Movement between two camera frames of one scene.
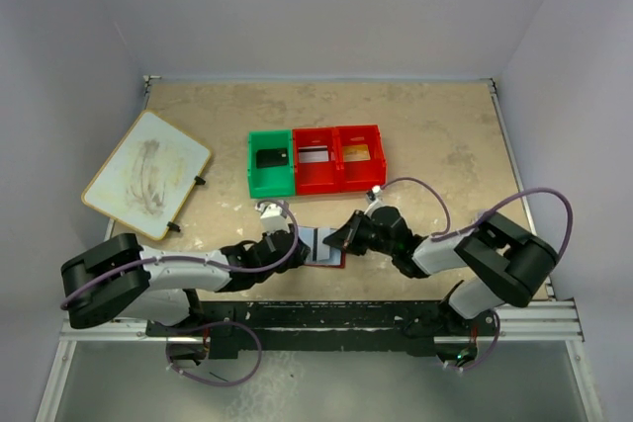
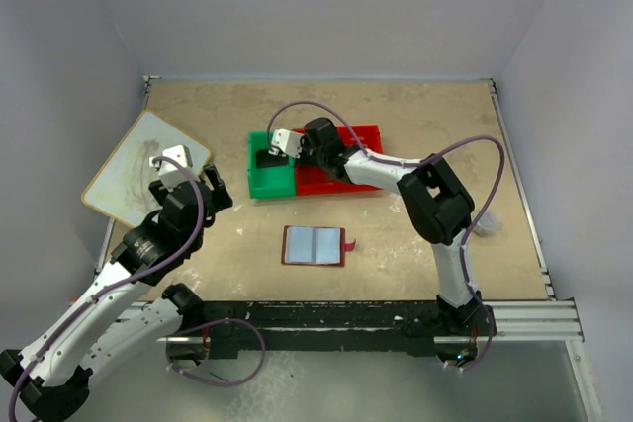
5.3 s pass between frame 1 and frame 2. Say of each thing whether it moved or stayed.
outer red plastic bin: stayed
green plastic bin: stayed
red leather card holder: stayed
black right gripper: moved
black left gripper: moved
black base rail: stayed
